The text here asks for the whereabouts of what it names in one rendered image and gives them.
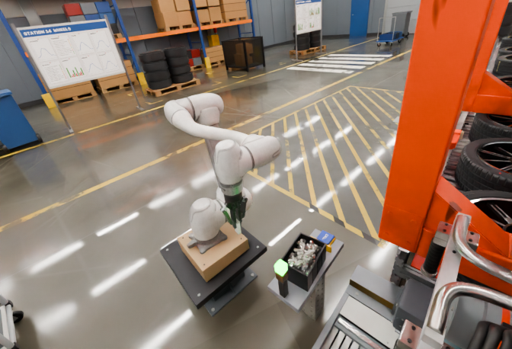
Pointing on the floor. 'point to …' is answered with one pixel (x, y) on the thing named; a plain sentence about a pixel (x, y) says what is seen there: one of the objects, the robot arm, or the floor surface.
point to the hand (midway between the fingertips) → (237, 226)
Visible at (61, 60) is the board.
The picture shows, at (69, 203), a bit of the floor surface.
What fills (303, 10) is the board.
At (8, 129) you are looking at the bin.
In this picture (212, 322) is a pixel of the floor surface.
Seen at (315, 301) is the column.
